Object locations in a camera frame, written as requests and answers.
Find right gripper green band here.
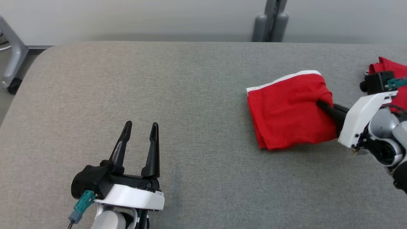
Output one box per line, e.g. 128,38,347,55
317,90,398,149

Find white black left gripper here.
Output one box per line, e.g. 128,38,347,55
93,121,165,211

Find red shorts with white stripes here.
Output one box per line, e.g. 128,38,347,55
246,70,338,151

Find red jersey with dark lettering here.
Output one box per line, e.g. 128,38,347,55
368,56,407,112

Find grey metal column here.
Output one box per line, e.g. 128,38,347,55
264,0,287,43

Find black caster wheel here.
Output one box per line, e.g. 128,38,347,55
7,78,24,95

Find grey cart leg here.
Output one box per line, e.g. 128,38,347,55
0,15,53,89

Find teal-plug right camera cable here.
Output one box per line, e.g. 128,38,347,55
387,77,407,90

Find teal-plug camera cable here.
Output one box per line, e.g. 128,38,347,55
66,190,96,229
387,77,407,90

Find teal-plug left camera cable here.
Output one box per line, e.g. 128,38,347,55
66,190,96,229

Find grey cylindrical post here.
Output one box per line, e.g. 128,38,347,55
272,12,289,43
252,14,268,43

